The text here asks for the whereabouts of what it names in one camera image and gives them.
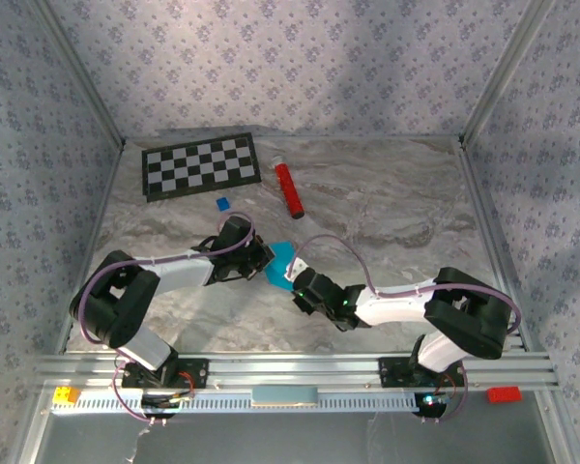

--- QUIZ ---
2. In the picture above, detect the red glitter tube silver cap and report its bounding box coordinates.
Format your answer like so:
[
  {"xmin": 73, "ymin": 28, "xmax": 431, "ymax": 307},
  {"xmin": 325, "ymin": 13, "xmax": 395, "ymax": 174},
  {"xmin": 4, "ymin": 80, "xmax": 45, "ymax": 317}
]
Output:
[{"xmin": 274, "ymin": 155, "xmax": 306, "ymax": 220}]

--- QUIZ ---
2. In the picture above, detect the black white checkerboard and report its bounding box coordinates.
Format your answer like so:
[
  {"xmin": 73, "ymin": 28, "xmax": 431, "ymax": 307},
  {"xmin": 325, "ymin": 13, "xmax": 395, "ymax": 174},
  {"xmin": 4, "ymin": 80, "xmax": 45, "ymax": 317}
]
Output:
[{"xmin": 140, "ymin": 132, "xmax": 263, "ymax": 204}]

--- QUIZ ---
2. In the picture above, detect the controller board with green light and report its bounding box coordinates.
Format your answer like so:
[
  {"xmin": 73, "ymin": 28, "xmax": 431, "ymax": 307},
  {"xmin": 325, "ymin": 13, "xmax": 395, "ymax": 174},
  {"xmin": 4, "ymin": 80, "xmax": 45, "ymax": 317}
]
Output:
[{"xmin": 414, "ymin": 391, "xmax": 450, "ymax": 418}]

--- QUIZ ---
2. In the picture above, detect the black controller board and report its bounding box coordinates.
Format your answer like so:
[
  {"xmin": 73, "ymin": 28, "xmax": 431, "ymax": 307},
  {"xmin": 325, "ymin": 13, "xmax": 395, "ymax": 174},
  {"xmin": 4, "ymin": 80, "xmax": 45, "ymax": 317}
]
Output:
[{"xmin": 140, "ymin": 393, "xmax": 195, "ymax": 420}]

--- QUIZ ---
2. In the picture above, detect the red toy brick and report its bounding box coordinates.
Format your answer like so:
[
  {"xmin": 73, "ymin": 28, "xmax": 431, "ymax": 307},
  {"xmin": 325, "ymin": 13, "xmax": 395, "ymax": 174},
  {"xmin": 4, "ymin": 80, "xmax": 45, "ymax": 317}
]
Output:
[{"xmin": 486, "ymin": 386, "xmax": 523, "ymax": 404}]

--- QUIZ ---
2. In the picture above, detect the yellow toy brick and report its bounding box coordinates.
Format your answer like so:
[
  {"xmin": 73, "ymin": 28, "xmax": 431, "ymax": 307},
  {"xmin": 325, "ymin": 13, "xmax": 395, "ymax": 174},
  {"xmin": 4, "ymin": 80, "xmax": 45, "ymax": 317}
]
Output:
[{"xmin": 52, "ymin": 386, "xmax": 81, "ymax": 406}]

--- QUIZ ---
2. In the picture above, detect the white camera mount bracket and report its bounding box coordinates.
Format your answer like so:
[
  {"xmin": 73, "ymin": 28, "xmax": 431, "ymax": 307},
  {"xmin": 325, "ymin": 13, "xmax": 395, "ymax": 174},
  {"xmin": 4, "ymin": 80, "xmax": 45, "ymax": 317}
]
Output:
[{"xmin": 283, "ymin": 258, "xmax": 308, "ymax": 284}]

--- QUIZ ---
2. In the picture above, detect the aluminium cross rail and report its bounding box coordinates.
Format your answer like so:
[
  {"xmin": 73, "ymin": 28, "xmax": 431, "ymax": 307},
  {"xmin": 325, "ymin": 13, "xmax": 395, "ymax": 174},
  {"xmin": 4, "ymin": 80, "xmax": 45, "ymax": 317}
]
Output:
[{"xmin": 32, "ymin": 352, "xmax": 561, "ymax": 392}]

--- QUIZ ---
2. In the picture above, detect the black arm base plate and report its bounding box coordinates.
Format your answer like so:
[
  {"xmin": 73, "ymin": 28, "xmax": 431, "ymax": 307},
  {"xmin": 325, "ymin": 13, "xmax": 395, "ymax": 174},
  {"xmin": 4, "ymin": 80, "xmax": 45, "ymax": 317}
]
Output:
[
  {"xmin": 377, "ymin": 356, "xmax": 467, "ymax": 390},
  {"xmin": 119, "ymin": 356, "xmax": 211, "ymax": 391}
]

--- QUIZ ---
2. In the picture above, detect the white slotted cable duct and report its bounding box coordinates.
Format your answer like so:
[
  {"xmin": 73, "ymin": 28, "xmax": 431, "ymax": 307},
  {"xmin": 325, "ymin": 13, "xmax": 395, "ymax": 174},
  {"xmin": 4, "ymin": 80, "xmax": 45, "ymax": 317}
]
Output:
[{"xmin": 50, "ymin": 386, "xmax": 420, "ymax": 415}]

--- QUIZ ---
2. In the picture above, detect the aluminium side rail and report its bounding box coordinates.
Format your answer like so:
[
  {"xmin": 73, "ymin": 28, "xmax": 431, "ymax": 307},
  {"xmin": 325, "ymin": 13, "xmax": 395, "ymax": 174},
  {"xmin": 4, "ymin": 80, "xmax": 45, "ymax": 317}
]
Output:
[
  {"xmin": 16, "ymin": 139, "xmax": 127, "ymax": 464},
  {"xmin": 456, "ymin": 139, "xmax": 580, "ymax": 464}
]

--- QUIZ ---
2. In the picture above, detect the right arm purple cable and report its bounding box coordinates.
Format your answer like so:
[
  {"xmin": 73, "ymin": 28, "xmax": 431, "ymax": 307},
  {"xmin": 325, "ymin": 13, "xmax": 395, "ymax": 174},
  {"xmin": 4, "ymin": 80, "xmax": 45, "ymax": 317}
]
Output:
[{"xmin": 292, "ymin": 234, "xmax": 522, "ymax": 424}]

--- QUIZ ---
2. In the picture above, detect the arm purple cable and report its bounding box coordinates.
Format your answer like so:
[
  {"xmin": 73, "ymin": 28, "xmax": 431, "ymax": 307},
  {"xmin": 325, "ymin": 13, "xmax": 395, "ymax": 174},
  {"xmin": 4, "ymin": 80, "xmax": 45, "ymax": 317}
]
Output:
[
  {"xmin": 292, "ymin": 234, "xmax": 522, "ymax": 424},
  {"xmin": 76, "ymin": 211, "xmax": 257, "ymax": 426}
]

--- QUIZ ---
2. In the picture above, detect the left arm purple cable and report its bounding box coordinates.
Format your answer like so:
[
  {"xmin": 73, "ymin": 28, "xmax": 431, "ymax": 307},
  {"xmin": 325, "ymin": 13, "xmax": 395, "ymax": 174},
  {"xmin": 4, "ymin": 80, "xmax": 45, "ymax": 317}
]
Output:
[{"xmin": 76, "ymin": 211, "xmax": 257, "ymax": 426}]

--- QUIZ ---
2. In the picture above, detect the aluminium corner post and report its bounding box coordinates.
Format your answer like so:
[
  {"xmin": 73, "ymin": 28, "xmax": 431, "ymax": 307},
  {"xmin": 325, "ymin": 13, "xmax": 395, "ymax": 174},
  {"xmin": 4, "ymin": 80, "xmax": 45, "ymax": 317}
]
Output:
[
  {"xmin": 28, "ymin": 0, "xmax": 128, "ymax": 149},
  {"xmin": 460, "ymin": 0, "xmax": 560, "ymax": 149}
]

